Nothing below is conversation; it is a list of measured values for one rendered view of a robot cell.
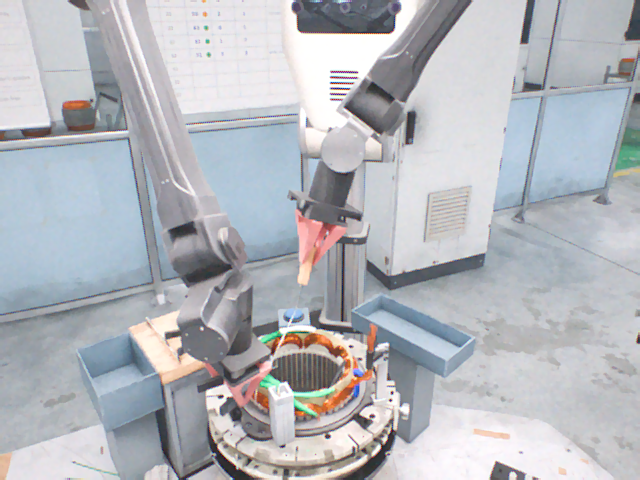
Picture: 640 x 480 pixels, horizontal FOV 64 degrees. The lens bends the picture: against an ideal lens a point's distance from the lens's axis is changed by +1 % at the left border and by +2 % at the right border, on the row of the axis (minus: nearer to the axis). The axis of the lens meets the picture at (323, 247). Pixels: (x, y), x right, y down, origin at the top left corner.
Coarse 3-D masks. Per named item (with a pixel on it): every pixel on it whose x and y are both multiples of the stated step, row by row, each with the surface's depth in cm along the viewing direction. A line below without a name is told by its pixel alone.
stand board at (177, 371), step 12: (144, 324) 108; (156, 324) 108; (168, 324) 108; (144, 336) 104; (156, 336) 104; (144, 348) 101; (156, 348) 101; (156, 360) 97; (168, 360) 97; (192, 360) 97; (168, 372) 94; (180, 372) 96
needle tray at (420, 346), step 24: (360, 312) 116; (384, 312) 120; (408, 312) 115; (384, 336) 108; (408, 336) 111; (432, 336) 111; (456, 336) 107; (408, 360) 107; (432, 360) 100; (456, 360) 101; (408, 384) 109; (432, 384) 114; (408, 408) 112; (408, 432) 114
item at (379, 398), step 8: (384, 344) 78; (376, 368) 79; (384, 368) 79; (376, 376) 80; (384, 376) 80; (376, 384) 81; (384, 384) 81; (376, 392) 81; (384, 392) 82; (376, 400) 82; (384, 400) 82
